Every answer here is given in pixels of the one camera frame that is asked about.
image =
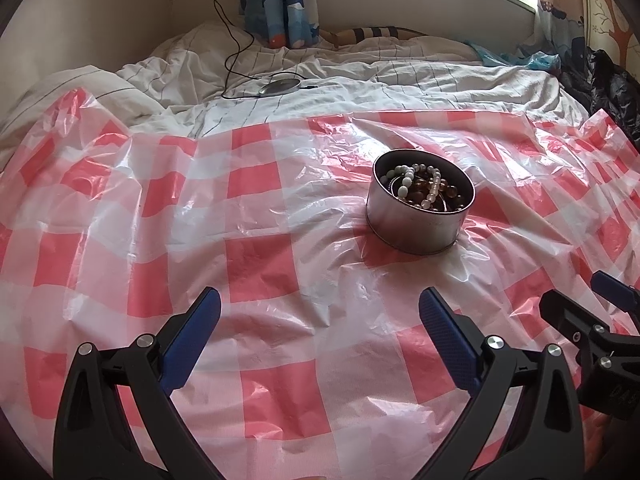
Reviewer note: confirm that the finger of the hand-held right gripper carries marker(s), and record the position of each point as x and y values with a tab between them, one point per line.
565	315
612	287

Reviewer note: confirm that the white striped duvet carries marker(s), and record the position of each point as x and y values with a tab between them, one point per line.
380	80

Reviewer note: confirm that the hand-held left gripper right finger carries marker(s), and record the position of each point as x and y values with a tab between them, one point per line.
450	345

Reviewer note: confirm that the red checkered plastic sheet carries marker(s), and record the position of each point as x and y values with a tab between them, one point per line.
200	240

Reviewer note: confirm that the blue printed curtain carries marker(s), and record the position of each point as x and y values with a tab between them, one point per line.
280	5

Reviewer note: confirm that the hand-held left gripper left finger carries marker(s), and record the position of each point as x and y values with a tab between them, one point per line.
192	345

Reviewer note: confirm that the black jacket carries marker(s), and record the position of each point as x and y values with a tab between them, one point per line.
605	90

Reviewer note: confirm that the round metal tin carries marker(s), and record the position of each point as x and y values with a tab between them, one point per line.
410	230

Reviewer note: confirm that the blue plastic bag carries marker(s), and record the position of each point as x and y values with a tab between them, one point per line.
542	60

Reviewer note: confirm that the round grey device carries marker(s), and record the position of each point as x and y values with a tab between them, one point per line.
280	86

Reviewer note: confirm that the tree printed wardrobe panel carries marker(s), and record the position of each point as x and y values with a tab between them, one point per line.
615	5

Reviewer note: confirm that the pale printed curtain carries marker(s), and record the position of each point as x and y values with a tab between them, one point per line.
557	10

